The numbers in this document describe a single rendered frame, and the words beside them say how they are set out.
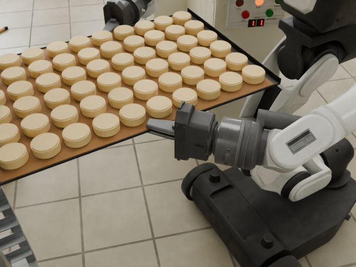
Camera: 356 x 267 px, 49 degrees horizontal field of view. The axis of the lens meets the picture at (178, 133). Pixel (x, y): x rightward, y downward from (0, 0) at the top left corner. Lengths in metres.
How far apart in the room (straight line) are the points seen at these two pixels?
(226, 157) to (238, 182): 1.05
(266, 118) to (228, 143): 0.09
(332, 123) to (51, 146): 0.47
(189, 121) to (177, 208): 1.17
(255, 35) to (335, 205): 0.79
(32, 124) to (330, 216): 1.27
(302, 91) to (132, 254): 0.98
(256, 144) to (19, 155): 0.40
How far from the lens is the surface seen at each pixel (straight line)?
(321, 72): 1.18
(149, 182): 1.94
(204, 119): 0.69
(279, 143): 0.66
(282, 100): 1.17
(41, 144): 0.72
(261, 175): 1.30
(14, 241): 1.47
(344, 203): 1.78
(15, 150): 0.72
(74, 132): 0.73
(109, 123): 0.73
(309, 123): 0.67
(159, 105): 0.76
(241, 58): 0.91
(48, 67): 0.92
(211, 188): 1.64
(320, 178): 1.62
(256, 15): 1.69
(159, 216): 1.81
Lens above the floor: 1.48
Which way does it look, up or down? 43 degrees down
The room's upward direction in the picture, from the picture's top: straight up
